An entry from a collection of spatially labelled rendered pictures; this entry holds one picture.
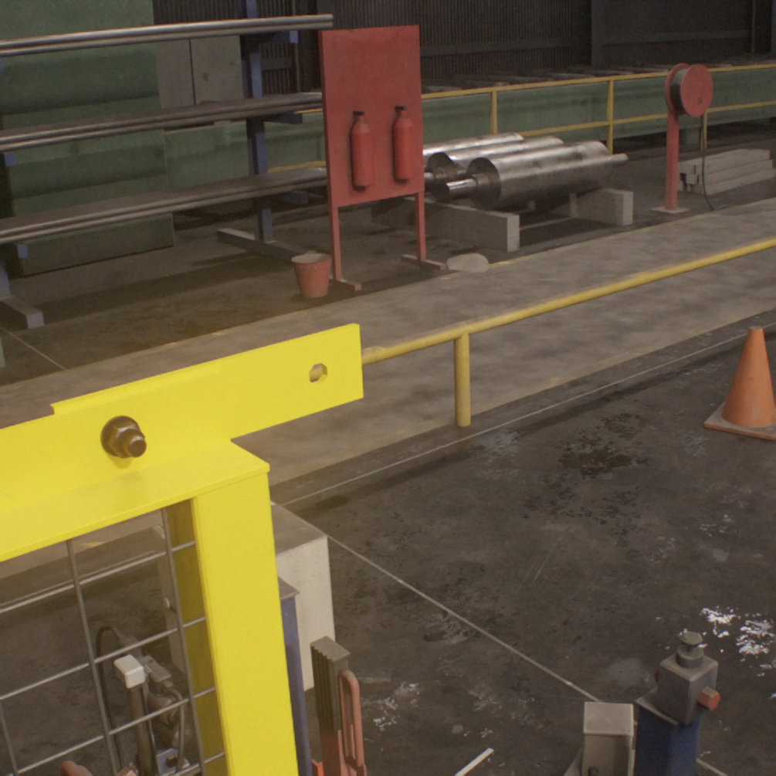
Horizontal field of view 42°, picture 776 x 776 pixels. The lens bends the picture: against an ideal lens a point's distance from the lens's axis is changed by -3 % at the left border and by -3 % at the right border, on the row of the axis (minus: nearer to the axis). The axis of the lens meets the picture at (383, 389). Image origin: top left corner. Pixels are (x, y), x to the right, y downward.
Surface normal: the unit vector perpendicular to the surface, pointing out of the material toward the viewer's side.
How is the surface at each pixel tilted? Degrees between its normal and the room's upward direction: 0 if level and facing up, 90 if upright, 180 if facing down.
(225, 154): 90
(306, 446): 0
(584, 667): 0
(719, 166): 90
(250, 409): 90
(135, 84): 90
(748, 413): 77
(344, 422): 0
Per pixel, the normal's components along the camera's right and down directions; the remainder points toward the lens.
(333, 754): -0.79, 0.25
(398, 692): -0.04, -0.94
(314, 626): 0.61, 0.26
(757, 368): -0.04, 0.13
